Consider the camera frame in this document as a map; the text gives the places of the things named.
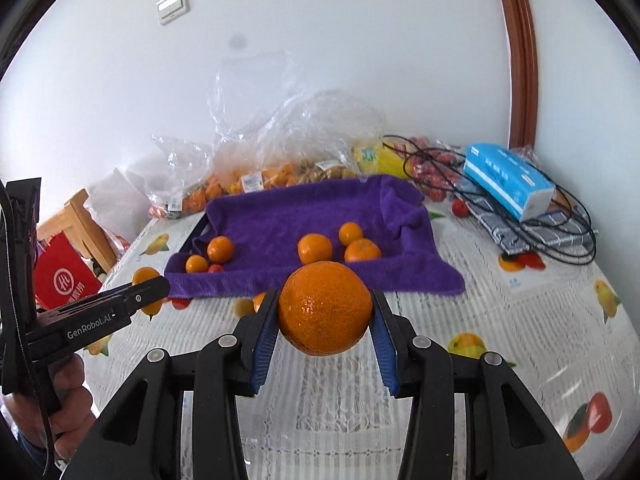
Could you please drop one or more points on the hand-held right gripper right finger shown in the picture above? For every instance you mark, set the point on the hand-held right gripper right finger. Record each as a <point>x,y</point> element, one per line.
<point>385,355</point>

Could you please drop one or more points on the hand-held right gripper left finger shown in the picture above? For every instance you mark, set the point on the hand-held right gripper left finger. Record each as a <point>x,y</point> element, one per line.
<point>262,350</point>

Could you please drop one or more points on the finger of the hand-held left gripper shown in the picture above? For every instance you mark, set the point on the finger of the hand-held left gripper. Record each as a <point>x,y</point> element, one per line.
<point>142,295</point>

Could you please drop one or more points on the large orange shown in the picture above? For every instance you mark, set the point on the large orange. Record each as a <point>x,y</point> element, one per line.
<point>325,308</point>

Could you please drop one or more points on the small orange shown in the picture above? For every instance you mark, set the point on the small orange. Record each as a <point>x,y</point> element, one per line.
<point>315,248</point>
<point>362,251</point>
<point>220,249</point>
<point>350,233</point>
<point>196,263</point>

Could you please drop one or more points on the person's left hand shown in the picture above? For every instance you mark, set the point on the person's left hand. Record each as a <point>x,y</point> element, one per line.
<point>75,395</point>

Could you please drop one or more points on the red paper bag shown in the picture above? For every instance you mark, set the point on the red paper bag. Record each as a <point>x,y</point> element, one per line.
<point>60,275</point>

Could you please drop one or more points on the red cherry tomato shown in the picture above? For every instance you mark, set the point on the red cherry tomato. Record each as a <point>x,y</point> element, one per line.
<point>215,268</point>
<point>460,207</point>

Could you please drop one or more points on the black tray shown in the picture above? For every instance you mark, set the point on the black tray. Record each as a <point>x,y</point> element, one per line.
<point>195,235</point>

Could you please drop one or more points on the white plastic bag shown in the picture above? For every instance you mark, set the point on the white plastic bag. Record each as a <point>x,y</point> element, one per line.
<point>117,200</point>

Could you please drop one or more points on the wooden chair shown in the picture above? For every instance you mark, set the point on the wooden chair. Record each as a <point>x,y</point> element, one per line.
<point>75,212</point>

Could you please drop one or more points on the clear bag of leafy tangerines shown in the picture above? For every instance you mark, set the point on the clear bag of leafy tangerines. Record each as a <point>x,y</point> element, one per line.
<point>200,197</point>

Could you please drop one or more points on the purple towel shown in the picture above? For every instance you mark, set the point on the purple towel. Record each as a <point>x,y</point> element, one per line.
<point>280,215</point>

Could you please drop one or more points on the grey patterned pouch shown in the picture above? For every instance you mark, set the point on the grey patterned pouch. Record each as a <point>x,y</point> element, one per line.
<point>505,235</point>

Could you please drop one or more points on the fruit print tablecloth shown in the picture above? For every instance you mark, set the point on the fruit print tablecloth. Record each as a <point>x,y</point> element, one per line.
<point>550,310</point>

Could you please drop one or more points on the clear bag of small oranges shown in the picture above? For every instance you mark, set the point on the clear bag of small oranges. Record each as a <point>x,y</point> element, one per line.
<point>270,177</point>

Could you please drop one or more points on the clear bag of cherry tomatoes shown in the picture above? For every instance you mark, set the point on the clear bag of cherry tomatoes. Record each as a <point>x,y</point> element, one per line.
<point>432,175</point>

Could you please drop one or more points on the yellow fruit in clear bag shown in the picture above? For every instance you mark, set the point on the yellow fruit in clear bag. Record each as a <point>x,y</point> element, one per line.
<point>380,160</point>

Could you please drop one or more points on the blue tissue pack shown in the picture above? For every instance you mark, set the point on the blue tissue pack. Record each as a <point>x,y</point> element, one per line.
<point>505,175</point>

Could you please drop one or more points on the white wall switch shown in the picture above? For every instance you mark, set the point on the white wall switch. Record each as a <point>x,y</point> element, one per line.
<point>173,6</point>

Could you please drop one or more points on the brown wooden door frame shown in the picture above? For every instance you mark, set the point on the brown wooden door frame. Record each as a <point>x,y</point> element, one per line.
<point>522,60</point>

